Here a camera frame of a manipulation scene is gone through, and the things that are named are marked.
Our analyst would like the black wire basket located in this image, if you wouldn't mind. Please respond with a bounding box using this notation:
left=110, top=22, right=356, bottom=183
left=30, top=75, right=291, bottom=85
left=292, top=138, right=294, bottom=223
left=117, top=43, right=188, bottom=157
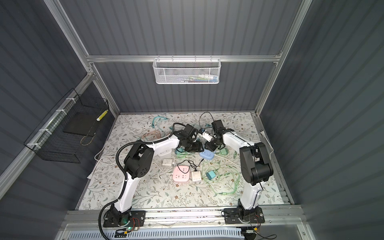
left=24, top=90, right=109, bottom=164

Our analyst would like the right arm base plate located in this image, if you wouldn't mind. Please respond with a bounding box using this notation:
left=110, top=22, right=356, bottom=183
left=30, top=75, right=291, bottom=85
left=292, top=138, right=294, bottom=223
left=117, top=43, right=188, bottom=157
left=221, top=207, right=265, bottom=225

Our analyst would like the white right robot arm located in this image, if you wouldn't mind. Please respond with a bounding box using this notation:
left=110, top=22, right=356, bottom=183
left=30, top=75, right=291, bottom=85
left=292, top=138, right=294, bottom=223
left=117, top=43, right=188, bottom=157
left=205, top=120, right=274, bottom=224

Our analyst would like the green charger plug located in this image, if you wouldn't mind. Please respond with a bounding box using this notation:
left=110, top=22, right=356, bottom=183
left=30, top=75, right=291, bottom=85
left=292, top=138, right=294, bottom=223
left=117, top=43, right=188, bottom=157
left=220, top=148, right=229, bottom=156

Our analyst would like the pink multi-head charging cable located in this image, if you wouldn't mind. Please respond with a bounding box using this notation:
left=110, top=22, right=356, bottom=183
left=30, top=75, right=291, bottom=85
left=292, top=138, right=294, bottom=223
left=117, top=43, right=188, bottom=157
left=140, top=128, right=164, bottom=142

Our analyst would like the teal charger plug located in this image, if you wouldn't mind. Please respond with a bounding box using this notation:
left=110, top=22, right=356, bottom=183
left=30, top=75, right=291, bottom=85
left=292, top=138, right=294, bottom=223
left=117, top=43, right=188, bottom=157
left=206, top=170, right=217, bottom=181

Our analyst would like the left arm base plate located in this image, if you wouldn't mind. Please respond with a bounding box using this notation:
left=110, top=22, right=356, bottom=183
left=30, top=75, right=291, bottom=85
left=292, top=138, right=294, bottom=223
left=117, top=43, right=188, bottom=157
left=101, top=210, right=147, bottom=228

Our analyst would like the white wire basket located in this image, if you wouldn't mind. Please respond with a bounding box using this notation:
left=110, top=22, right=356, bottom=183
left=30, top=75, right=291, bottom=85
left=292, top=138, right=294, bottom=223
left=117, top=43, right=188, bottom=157
left=153, top=59, right=222, bottom=85

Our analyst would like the pink power strip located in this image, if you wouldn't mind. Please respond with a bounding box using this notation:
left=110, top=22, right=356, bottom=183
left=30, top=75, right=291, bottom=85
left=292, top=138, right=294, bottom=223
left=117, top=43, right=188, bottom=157
left=172, top=165, right=190, bottom=184

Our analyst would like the blue power strip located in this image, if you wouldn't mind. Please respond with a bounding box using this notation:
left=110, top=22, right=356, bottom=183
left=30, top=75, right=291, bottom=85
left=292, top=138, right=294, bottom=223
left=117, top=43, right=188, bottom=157
left=199, top=150, right=215, bottom=161

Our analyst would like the green cable near front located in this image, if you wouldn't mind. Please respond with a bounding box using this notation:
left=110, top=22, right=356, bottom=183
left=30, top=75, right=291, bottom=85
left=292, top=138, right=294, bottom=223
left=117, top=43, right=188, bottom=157
left=203, top=167, right=241, bottom=196

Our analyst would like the yellow marker pen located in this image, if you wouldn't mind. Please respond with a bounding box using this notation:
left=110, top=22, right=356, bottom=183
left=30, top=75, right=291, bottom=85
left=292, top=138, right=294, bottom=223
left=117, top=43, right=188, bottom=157
left=96, top=110, right=109, bottom=122

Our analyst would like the white charger plug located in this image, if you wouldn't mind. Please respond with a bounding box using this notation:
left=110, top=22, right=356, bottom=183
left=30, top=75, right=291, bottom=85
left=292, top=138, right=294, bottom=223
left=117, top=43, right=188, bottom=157
left=191, top=171, right=202, bottom=183
left=162, top=159, right=174, bottom=168

